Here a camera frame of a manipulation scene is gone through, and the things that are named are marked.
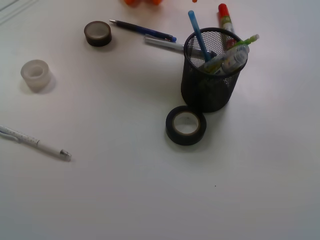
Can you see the blue cap marker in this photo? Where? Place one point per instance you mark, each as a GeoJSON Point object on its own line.
{"type": "Point", "coordinates": [217, 62]}

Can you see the black cap marker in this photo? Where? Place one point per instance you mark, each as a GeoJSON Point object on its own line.
{"type": "Point", "coordinates": [234, 59]}

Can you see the red cap marker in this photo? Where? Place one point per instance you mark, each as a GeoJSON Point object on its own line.
{"type": "Point", "coordinates": [226, 24]}

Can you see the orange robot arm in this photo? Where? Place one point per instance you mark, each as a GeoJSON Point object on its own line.
{"type": "Point", "coordinates": [136, 2]}

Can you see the grey white pen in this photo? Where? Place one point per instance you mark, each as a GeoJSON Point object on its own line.
{"type": "Point", "coordinates": [170, 45]}

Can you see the black mesh pen holder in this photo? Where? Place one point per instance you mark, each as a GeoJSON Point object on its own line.
{"type": "Point", "coordinates": [203, 91]}

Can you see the dark blue pen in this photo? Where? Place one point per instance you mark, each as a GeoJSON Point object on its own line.
{"type": "Point", "coordinates": [143, 30]}

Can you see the light blue pen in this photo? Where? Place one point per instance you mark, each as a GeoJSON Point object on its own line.
{"type": "Point", "coordinates": [198, 35]}

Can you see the black tape roll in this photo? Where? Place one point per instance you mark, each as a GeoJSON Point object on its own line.
{"type": "Point", "coordinates": [185, 126]}

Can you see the dark brown tape roll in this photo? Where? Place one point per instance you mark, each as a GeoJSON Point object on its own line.
{"type": "Point", "coordinates": [98, 33]}

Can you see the clear tape roll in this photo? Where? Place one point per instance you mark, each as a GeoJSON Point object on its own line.
{"type": "Point", "coordinates": [36, 74]}

